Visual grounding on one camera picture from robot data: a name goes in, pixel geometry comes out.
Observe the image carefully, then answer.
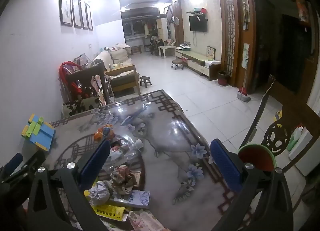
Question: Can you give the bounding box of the green rimmed red bin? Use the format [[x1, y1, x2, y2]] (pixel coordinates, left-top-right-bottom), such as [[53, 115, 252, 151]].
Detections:
[[237, 143, 277, 173]]

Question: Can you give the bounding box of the white wall calendar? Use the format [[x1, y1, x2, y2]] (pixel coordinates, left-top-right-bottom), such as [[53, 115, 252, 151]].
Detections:
[[243, 43, 250, 68]]

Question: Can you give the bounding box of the standing air conditioner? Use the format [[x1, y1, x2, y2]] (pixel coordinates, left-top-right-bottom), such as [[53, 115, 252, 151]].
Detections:
[[156, 18, 169, 42]]

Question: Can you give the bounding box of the cream sofa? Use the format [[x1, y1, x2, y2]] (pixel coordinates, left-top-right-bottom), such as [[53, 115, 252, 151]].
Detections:
[[94, 44, 133, 70]]

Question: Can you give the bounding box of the dark chair with clothes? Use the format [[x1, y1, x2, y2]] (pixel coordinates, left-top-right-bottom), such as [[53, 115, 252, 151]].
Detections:
[[149, 36, 164, 55]]

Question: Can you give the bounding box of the framed wall picture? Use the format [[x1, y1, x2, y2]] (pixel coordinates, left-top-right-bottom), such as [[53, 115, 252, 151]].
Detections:
[[85, 2, 94, 31], [59, 0, 74, 27], [71, 0, 83, 29], [80, 0, 89, 30]]

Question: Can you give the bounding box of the red door poster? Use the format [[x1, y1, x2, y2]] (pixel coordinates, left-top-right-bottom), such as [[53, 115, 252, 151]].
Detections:
[[297, 0, 310, 23]]

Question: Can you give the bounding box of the carved dark wooden chair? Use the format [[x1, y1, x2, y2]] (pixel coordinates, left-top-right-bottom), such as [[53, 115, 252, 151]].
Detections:
[[239, 74, 318, 161]]

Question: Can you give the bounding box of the small dark wooden stool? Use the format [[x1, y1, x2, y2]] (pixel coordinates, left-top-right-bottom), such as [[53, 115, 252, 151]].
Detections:
[[139, 76, 153, 88]]

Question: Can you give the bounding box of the pink white carton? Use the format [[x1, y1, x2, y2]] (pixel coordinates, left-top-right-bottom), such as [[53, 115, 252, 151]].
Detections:
[[129, 208, 173, 231]]

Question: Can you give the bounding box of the round rolling stool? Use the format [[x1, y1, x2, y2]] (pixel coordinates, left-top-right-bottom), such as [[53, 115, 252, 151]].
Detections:
[[171, 59, 186, 70]]

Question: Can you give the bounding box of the small framed picture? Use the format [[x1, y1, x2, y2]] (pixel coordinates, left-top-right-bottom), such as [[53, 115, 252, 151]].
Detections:
[[205, 46, 216, 60]]

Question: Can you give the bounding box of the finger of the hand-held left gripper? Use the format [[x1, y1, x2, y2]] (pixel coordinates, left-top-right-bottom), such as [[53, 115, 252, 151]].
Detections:
[[5, 149, 47, 186], [0, 153, 23, 180]]

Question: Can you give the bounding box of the patterned chair cushion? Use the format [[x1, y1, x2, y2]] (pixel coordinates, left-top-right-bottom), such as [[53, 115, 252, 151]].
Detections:
[[62, 96, 102, 117]]

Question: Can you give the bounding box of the orange snack wrapper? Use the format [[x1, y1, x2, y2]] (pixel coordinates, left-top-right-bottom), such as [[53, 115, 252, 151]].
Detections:
[[94, 124, 115, 142]]

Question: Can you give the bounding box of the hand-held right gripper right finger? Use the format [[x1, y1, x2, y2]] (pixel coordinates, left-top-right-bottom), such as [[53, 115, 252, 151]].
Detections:
[[211, 138, 293, 231]]

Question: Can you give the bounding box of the tall wall poster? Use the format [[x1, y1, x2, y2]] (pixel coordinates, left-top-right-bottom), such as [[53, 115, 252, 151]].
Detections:
[[240, 0, 250, 31]]

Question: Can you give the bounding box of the broom with dustpan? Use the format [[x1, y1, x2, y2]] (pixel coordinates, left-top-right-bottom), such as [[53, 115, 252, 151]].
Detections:
[[236, 54, 251, 103]]

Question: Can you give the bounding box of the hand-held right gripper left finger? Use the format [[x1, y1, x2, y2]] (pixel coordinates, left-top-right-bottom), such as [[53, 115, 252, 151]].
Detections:
[[26, 139, 112, 231]]

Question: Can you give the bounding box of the white side table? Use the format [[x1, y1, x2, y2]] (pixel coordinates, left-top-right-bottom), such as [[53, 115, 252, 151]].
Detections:
[[158, 46, 176, 59]]

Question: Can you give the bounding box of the wooden coffee table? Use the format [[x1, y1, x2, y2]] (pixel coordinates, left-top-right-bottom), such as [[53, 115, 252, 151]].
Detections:
[[104, 64, 142, 95]]

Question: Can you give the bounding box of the shelf above television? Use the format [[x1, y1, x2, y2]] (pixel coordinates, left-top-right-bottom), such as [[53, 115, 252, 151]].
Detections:
[[186, 8, 209, 18]]

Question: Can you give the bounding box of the crumpled white paper ball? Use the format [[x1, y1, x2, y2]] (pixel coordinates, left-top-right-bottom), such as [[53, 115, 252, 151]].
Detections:
[[85, 181, 113, 206]]

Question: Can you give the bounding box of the red garment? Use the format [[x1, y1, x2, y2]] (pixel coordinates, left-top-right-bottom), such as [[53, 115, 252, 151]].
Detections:
[[59, 62, 83, 102]]

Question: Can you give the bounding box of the green bottle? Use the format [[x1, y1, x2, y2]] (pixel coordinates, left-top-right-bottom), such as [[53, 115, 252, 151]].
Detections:
[[287, 126, 303, 152]]

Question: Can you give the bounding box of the dark red floor vase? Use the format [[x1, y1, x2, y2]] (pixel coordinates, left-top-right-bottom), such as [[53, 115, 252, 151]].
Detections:
[[217, 70, 230, 87]]

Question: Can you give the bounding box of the crumpled brown white paper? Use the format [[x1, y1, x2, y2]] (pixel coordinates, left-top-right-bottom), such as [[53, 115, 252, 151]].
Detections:
[[110, 165, 139, 194]]

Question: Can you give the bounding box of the yellow medicine box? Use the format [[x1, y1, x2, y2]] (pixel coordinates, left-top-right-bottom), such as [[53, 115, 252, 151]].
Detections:
[[90, 203, 132, 222]]

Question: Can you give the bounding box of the blue grey book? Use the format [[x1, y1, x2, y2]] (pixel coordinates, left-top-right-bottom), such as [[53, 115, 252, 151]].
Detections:
[[110, 189, 151, 209]]

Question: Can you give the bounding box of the clear plastic bottle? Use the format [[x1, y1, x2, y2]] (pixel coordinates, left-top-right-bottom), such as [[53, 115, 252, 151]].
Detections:
[[107, 139, 144, 169]]

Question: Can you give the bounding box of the wall television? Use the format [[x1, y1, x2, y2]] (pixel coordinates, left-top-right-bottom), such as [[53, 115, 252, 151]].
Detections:
[[189, 16, 208, 32]]

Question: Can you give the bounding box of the long television cabinet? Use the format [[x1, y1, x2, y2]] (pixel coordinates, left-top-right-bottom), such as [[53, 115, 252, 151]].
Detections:
[[175, 49, 222, 81]]

